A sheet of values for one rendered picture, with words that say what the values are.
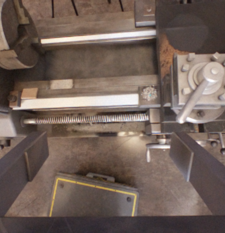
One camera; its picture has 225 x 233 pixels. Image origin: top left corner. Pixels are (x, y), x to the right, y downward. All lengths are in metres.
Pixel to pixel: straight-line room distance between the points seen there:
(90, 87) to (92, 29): 0.33
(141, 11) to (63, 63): 0.53
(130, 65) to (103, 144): 0.91
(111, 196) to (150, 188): 0.47
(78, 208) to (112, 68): 1.09
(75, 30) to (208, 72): 0.75
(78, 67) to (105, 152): 0.93
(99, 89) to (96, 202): 0.92
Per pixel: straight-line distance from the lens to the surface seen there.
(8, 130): 1.09
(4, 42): 0.70
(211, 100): 0.60
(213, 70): 0.55
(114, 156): 1.67
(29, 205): 2.05
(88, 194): 1.45
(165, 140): 0.95
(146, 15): 1.00
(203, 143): 0.83
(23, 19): 0.79
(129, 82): 0.87
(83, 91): 0.89
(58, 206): 1.55
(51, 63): 1.14
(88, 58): 1.08
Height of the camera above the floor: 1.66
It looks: 81 degrees down
